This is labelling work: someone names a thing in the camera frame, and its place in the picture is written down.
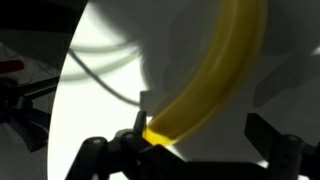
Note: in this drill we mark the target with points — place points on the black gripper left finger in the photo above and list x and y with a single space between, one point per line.
140 121

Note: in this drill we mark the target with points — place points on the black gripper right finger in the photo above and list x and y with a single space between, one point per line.
263 136

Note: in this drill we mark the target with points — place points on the yellow banana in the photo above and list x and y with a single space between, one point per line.
216 83

